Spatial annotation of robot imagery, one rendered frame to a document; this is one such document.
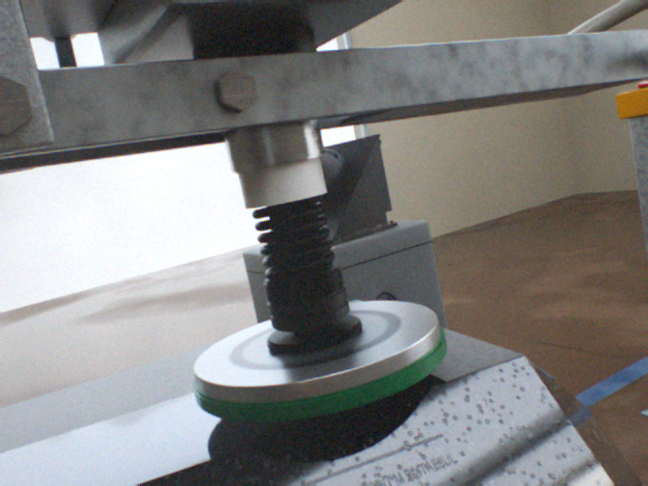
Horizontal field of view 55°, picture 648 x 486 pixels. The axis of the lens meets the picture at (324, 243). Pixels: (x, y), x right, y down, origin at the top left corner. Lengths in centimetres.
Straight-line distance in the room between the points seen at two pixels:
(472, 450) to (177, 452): 22
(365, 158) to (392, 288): 35
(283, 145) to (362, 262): 111
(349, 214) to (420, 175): 531
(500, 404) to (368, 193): 116
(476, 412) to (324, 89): 28
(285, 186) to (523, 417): 26
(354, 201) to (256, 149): 112
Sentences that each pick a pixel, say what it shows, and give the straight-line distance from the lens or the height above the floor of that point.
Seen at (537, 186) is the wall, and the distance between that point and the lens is 814.
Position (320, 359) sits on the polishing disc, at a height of 91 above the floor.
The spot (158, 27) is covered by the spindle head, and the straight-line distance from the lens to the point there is 45.
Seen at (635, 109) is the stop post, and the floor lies 102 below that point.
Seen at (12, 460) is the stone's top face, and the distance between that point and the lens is 62.
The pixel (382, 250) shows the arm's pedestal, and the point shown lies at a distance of 162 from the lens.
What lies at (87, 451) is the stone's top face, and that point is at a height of 87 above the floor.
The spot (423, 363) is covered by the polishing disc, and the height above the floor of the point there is 90.
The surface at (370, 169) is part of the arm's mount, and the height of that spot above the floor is 101.
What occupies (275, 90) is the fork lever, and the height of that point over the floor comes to 112.
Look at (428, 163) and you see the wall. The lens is 696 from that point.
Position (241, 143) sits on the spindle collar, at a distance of 50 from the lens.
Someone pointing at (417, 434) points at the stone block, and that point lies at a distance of 51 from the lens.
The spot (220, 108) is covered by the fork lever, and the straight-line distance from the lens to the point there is 45.
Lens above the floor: 106
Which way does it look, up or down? 7 degrees down
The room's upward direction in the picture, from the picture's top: 12 degrees counter-clockwise
